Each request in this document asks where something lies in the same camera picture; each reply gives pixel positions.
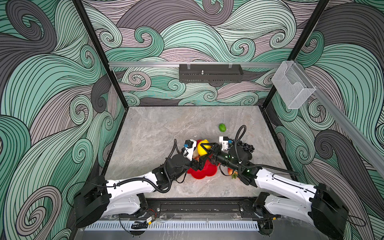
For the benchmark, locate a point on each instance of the red yellow apple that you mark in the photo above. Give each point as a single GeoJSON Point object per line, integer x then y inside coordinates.
{"type": "Point", "coordinates": [232, 173]}

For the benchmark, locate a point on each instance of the white slotted cable duct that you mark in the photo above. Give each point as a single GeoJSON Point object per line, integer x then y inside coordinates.
{"type": "Point", "coordinates": [178, 225]}

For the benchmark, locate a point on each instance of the aluminium rail back wall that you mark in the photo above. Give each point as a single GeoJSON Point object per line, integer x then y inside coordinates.
{"type": "Point", "coordinates": [166, 64]}

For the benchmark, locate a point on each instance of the yellow lemon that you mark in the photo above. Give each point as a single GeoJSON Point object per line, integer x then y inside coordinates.
{"type": "Point", "coordinates": [203, 147]}

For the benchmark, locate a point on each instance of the red flower-shaped fruit bowl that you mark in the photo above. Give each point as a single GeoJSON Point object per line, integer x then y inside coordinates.
{"type": "Point", "coordinates": [209, 170]}

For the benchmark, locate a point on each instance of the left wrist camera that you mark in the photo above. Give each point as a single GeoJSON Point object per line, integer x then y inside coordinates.
{"type": "Point", "coordinates": [189, 149]}

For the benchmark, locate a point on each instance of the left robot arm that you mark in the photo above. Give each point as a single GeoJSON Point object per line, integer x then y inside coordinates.
{"type": "Point", "coordinates": [100, 197]}

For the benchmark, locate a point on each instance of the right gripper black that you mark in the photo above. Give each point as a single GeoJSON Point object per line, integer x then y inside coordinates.
{"type": "Point", "coordinates": [216, 150]}

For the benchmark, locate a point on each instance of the green lime fruit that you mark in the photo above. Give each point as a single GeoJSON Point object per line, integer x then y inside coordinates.
{"type": "Point", "coordinates": [222, 128]}

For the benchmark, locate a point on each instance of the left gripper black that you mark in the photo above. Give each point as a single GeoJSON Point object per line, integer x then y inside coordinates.
{"type": "Point", "coordinates": [199, 164]}

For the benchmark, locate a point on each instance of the black grape bunch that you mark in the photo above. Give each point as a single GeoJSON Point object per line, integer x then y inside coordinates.
{"type": "Point", "coordinates": [246, 147]}

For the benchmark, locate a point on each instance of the aluminium rail wall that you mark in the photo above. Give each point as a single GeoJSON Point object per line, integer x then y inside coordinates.
{"type": "Point", "coordinates": [331, 96]}
{"type": "Point", "coordinates": [166, 64]}

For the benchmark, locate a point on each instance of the black perforated wall tray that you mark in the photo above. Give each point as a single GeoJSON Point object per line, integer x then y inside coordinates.
{"type": "Point", "coordinates": [211, 74]}

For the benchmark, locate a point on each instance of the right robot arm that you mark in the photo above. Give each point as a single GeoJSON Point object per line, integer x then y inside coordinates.
{"type": "Point", "coordinates": [317, 205]}

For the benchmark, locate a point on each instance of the aluminium rail right wall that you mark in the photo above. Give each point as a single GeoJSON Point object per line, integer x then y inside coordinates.
{"type": "Point", "coordinates": [331, 96]}

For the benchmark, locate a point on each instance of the pale yellow pear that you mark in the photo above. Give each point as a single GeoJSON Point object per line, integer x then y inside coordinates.
{"type": "Point", "coordinates": [196, 155]}

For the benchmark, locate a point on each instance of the clear plastic wall bin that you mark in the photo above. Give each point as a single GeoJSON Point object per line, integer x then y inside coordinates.
{"type": "Point", "coordinates": [293, 84]}

